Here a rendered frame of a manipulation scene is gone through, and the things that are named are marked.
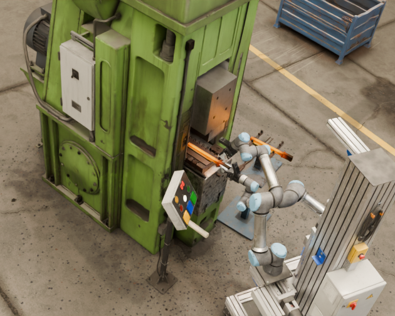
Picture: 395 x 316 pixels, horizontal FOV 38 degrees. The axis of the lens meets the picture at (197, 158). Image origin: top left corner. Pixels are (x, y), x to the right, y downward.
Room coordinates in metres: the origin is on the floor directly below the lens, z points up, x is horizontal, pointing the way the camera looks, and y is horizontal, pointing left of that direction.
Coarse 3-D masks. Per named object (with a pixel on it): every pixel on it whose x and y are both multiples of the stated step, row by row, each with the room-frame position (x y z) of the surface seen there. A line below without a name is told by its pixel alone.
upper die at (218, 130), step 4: (192, 128) 3.33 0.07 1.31; (216, 128) 3.32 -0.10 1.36; (220, 128) 3.37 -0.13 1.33; (192, 132) 3.33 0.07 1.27; (196, 132) 3.31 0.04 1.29; (212, 132) 3.28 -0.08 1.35; (216, 132) 3.33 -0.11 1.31; (220, 132) 3.38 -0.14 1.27; (200, 136) 3.29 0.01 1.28; (204, 136) 3.27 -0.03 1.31; (208, 136) 3.25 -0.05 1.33; (212, 136) 3.29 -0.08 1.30; (208, 140) 3.25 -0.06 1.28
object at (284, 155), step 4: (256, 140) 3.70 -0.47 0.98; (260, 140) 3.71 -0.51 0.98; (260, 144) 3.68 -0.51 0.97; (264, 144) 3.67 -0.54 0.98; (272, 148) 3.64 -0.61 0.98; (276, 152) 3.61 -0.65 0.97; (280, 152) 3.60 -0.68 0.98; (284, 152) 3.60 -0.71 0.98; (284, 156) 3.58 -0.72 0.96; (288, 156) 3.56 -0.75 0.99; (292, 156) 3.57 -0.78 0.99; (288, 160) 3.56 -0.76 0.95
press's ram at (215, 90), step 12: (216, 72) 3.46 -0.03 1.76; (228, 72) 3.49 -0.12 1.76; (204, 84) 3.30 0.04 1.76; (216, 84) 3.32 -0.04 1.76; (228, 84) 3.36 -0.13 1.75; (204, 96) 3.24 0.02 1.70; (216, 96) 3.25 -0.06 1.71; (228, 96) 3.39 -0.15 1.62; (204, 108) 3.23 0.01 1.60; (216, 108) 3.28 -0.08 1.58; (228, 108) 3.42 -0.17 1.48; (192, 120) 3.28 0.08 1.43; (204, 120) 3.22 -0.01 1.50; (216, 120) 3.31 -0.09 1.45; (204, 132) 3.21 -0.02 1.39
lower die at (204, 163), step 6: (198, 144) 3.51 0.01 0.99; (192, 150) 3.43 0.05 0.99; (204, 150) 3.45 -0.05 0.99; (186, 156) 3.36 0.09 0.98; (192, 156) 3.36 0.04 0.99; (198, 156) 3.37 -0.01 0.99; (216, 156) 3.41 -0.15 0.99; (192, 162) 3.30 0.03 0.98; (204, 162) 3.31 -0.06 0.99; (210, 162) 3.33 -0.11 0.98; (198, 168) 3.27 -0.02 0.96; (204, 168) 3.27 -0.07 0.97
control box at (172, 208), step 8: (176, 176) 2.92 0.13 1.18; (184, 176) 2.94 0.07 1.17; (176, 184) 2.82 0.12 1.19; (184, 184) 2.89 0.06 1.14; (168, 192) 2.75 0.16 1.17; (176, 192) 2.75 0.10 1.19; (184, 192) 2.84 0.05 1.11; (168, 200) 2.67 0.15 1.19; (168, 208) 2.64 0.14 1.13; (176, 208) 2.66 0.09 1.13; (184, 208) 2.74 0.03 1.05; (176, 216) 2.64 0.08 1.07; (176, 224) 2.64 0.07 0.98; (184, 224) 2.64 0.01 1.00
